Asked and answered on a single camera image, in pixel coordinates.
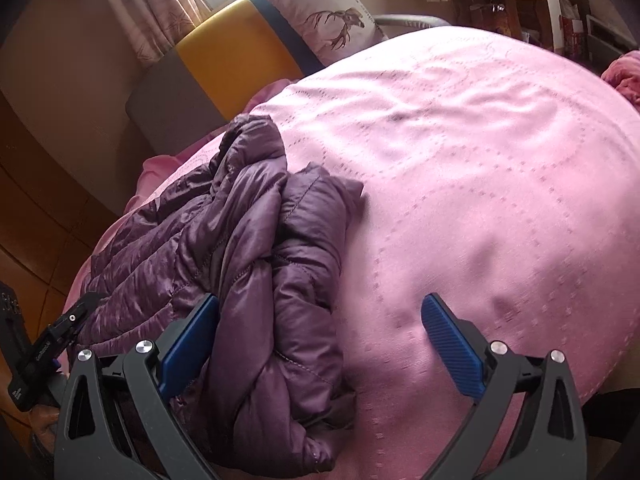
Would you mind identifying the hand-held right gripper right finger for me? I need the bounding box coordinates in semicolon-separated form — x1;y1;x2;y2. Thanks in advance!
421;294;589;480

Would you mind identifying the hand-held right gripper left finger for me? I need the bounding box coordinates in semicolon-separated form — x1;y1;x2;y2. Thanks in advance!
54;294;222;480

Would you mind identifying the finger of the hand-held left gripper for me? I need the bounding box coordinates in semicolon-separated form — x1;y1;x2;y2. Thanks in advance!
50;292;109;348

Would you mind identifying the purple down jacket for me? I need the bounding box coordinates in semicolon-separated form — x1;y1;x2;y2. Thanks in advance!
75;114;366;477

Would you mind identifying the pink bedspread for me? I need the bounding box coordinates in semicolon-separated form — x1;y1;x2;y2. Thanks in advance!
65;25;640;480

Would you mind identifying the yellow grey blue headboard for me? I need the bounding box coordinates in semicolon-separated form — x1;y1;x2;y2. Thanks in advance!
125;0;341;156

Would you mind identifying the red cloth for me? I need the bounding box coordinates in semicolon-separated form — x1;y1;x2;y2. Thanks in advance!
600;50;640;108

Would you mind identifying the wooden shelf unit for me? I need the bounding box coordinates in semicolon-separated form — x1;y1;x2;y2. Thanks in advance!
455;0;551;43

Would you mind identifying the white red carton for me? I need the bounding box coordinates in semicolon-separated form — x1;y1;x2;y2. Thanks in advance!
540;0;587;57

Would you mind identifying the white deer print pillow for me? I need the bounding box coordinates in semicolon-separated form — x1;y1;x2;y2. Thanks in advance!
263;0;388;67

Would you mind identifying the grey bed rail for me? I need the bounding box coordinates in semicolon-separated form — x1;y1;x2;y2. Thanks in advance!
372;14;451;36

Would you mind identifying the grey wall heater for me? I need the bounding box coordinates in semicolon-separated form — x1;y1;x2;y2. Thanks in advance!
585;14;637;65

